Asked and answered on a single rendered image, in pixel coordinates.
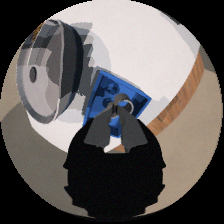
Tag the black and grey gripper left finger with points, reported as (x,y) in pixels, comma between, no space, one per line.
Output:
(95,133)

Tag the blue crate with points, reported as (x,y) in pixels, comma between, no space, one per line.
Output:
(107,86)

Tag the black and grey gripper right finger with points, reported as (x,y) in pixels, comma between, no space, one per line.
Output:
(134,133)

